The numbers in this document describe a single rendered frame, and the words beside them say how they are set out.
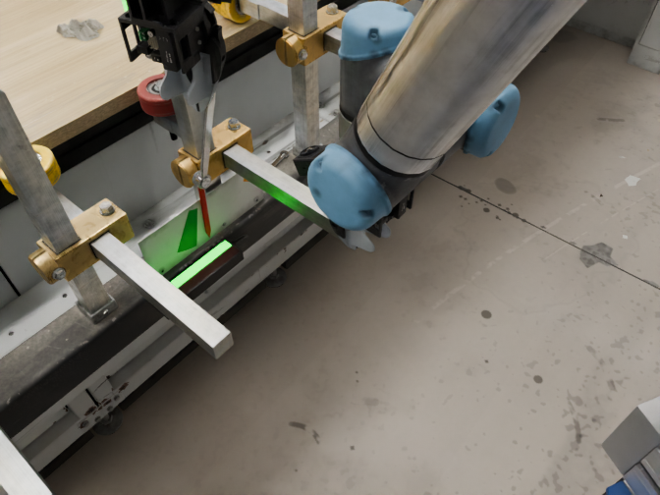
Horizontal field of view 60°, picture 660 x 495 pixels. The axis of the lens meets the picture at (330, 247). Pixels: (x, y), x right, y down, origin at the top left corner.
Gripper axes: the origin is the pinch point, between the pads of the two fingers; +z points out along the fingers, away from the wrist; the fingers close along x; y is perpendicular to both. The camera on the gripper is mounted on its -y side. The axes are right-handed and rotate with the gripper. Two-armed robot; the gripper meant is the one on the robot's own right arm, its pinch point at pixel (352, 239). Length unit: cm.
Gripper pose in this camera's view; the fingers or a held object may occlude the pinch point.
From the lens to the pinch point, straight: 84.0
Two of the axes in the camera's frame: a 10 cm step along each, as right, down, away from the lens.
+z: 0.0, 6.5, 7.6
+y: 7.6, 5.0, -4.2
